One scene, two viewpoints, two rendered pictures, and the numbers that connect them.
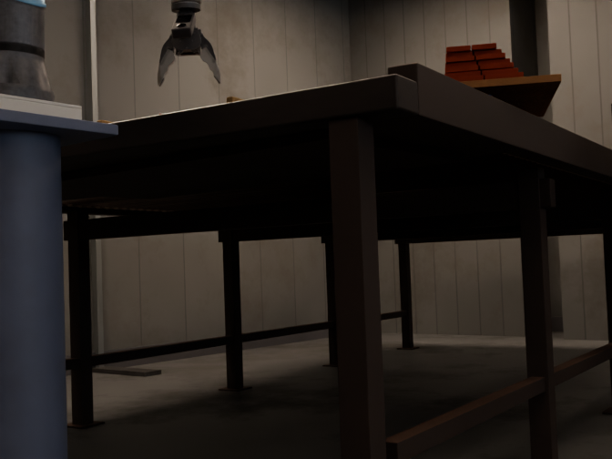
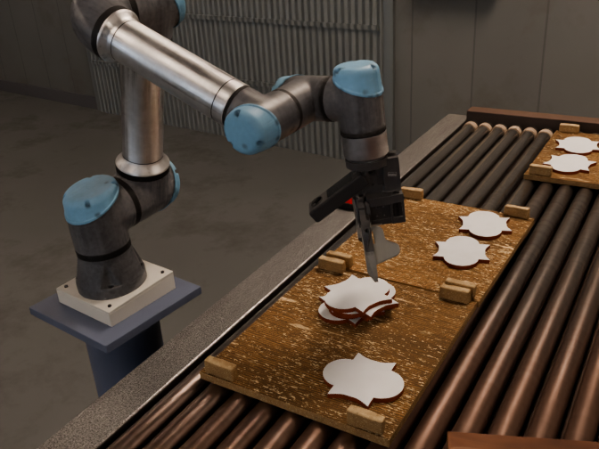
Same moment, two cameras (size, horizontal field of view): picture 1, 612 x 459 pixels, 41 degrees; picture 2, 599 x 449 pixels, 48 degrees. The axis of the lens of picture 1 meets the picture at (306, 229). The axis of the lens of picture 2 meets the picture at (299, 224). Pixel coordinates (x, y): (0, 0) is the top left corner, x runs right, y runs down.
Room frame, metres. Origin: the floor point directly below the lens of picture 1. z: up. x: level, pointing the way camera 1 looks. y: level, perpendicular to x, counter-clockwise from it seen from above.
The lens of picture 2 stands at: (1.90, -0.77, 1.64)
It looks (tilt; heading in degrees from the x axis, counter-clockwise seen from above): 26 degrees down; 90
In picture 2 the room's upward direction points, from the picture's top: 4 degrees counter-clockwise
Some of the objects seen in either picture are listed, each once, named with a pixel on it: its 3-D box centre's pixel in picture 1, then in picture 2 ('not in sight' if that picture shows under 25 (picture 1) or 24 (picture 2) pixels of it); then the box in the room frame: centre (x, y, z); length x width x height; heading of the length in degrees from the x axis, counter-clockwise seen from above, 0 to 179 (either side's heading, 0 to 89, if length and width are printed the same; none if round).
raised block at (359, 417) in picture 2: not in sight; (365, 420); (1.98, -0.01, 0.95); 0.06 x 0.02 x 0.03; 147
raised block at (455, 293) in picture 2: not in sight; (455, 293); (2.19, 0.32, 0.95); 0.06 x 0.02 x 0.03; 147
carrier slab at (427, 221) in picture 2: not in sight; (432, 241); (2.21, 0.58, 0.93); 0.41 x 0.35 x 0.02; 57
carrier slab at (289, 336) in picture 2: not in sight; (346, 338); (1.98, 0.23, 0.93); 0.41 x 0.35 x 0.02; 57
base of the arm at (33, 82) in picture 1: (11, 76); (107, 261); (1.48, 0.52, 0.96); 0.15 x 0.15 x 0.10
